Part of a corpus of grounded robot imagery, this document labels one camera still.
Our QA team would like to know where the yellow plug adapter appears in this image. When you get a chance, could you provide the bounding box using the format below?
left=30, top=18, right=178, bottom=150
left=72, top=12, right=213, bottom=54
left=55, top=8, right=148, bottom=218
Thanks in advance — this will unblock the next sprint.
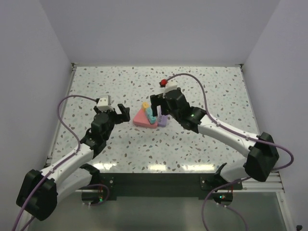
left=142, top=102, right=150, bottom=110

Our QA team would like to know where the teal plug adapter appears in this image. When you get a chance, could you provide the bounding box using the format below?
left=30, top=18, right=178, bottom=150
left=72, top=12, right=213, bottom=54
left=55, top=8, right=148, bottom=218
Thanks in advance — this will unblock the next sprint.
left=147, top=115, right=157, bottom=125
left=145, top=107, right=153, bottom=116

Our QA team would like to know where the pink triangular power strip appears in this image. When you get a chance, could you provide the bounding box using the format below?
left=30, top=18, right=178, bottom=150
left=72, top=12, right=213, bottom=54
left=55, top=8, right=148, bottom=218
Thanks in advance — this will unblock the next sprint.
left=133, top=109, right=158, bottom=128

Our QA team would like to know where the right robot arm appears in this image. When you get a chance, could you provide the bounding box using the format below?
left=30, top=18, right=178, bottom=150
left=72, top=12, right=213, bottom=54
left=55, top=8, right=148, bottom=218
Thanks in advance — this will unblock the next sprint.
left=150, top=88, right=279, bottom=189

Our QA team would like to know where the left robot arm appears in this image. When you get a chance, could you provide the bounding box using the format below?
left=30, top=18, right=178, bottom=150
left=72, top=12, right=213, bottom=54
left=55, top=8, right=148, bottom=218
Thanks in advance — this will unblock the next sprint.
left=16, top=104, right=130, bottom=221

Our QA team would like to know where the purple power strip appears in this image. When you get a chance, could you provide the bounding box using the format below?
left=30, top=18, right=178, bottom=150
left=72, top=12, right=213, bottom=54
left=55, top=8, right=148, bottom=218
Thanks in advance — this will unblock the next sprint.
left=157, top=115, right=168, bottom=127

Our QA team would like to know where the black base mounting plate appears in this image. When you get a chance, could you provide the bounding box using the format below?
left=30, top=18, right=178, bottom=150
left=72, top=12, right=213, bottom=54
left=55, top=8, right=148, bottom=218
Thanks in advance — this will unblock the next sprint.
left=71, top=172, right=244, bottom=202

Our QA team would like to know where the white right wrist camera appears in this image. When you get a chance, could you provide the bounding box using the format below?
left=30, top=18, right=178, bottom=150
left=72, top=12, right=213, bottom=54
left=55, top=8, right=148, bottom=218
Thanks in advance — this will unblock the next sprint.
left=163, top=81, right=178, bottom=98

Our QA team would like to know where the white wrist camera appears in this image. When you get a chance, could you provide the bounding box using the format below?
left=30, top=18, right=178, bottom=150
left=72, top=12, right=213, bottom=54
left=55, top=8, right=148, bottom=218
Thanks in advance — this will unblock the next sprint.
left=96, top=95, right=114, bottom=112
left=163, top=81, right=178, bottom=98

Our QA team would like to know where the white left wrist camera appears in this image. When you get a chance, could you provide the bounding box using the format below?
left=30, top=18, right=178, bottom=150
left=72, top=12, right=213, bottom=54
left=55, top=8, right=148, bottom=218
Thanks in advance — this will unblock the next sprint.
left=96, top=95, right=114, bottom=112

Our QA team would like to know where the red cable connector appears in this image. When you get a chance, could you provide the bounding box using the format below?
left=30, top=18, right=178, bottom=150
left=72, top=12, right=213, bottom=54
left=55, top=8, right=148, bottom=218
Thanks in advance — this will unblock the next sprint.
left=159, top=79, right=168, bottom=88

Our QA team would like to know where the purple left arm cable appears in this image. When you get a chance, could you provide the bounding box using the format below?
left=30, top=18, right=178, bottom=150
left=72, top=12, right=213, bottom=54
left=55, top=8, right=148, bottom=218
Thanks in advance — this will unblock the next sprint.
left=9, top=95, right=111, bottom=231

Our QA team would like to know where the aluminium front rail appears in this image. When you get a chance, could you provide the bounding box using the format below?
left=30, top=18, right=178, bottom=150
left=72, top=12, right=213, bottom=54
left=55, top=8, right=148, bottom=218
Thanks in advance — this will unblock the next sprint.
left=30, top=171, right=286, bottom=193

